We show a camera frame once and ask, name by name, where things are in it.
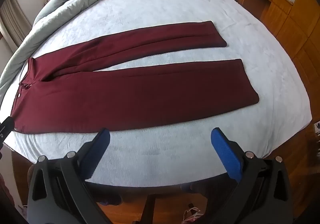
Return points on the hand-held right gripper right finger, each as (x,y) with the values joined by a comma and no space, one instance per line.
(225,149)

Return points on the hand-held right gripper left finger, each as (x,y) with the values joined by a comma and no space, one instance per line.
(98,144)

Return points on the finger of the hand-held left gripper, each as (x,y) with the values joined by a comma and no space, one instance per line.
(6,129)

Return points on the maroon pants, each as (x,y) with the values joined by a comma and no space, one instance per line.
(125,99)

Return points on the purple slipper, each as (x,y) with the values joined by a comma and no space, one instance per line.
(111,200)

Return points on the red patterned bag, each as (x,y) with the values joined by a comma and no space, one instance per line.
(192,216)

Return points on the beige curtain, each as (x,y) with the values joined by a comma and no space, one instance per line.
(11,16)

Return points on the light blue plush bed blanket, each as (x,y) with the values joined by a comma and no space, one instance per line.
(175,1)

